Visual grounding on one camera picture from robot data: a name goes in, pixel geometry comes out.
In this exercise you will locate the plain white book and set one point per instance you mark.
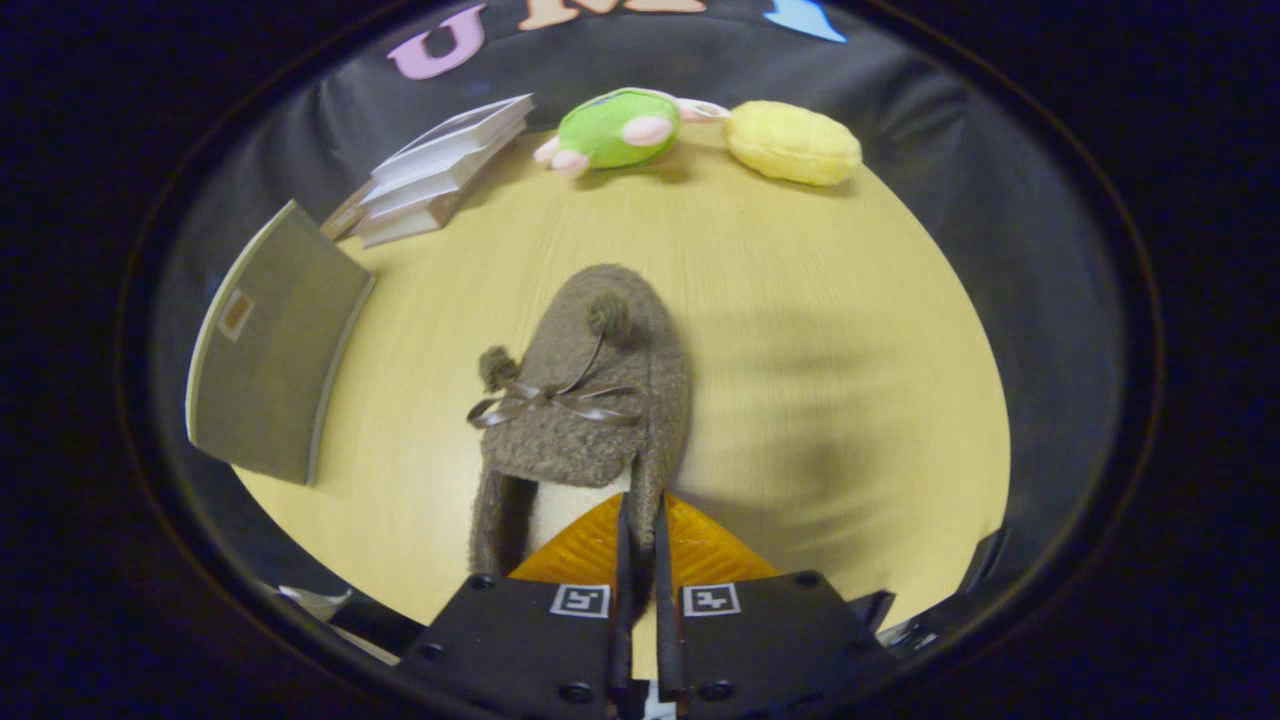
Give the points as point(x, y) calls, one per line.
point(440, 180)

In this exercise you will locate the grey storage box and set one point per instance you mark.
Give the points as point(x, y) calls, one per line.
point(275, 350)

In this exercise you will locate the thin brown book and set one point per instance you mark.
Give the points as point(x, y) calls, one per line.
point(405, 222)

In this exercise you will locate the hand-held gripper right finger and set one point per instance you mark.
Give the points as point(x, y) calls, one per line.
point(770, 640)

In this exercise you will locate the yellow plush toy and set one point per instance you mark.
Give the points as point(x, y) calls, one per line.
point(795, 142)

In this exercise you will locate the brown fuzzy shoe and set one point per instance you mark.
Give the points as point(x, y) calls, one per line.
point(590, 420)

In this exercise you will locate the black backdrop cloth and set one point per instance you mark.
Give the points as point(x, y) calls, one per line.
point(1000, 150)

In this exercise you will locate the green and pink plush toy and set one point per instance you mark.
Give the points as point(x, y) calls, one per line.
point(610, 130)

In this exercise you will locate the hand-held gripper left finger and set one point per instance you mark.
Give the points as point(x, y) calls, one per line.
point(530, 640)

